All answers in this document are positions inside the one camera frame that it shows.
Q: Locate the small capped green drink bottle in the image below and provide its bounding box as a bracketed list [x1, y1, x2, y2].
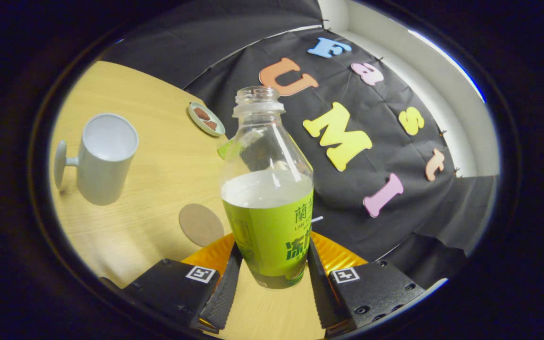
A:
[217, 138, 235, 160]

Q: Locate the pale green plate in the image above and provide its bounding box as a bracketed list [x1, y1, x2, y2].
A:
[188, 102, 226, 137]

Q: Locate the round brown coaster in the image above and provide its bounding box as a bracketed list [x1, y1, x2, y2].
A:
[179, 203, 225, 247]

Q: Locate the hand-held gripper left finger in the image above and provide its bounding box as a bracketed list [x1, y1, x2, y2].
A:
[123, 232, 243, 333]

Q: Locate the green label juice bottle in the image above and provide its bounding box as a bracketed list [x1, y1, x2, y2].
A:
[219, 86, 315, 289]

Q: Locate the white cup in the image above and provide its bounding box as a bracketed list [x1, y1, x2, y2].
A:
[54, 113, 139, 206]

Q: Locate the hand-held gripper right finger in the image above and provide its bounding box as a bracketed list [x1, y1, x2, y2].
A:
[306, 231, 427, 337]

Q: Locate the wooden table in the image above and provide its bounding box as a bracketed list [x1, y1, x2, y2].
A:
[49, 60, 327, 340]

